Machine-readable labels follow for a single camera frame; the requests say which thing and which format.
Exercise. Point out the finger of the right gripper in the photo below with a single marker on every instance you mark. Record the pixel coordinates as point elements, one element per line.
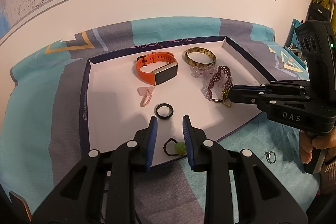
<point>287,84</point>
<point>254,95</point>

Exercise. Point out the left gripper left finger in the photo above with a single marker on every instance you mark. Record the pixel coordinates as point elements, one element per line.
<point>101,183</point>

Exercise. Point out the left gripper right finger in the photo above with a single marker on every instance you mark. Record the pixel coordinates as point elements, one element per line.
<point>261,197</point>

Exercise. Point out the tortoiseshell bangle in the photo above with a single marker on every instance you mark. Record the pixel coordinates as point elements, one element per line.
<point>200,57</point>

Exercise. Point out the orange smart band watch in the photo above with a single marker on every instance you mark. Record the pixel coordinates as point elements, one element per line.
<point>160,75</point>

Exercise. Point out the right human hand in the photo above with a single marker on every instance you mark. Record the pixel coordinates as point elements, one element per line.
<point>306,146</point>

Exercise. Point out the blue perforated plastic basket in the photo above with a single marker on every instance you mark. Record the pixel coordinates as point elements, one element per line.
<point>292,45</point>

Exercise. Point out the teal grey bed sheet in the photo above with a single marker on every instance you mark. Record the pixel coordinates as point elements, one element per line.
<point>40,135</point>

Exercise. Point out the black smartphone gold edge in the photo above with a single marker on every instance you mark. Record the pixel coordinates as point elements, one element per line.
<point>20,207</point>

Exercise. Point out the navy shallow cardboard box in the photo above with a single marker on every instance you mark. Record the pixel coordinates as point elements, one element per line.
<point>114,113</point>

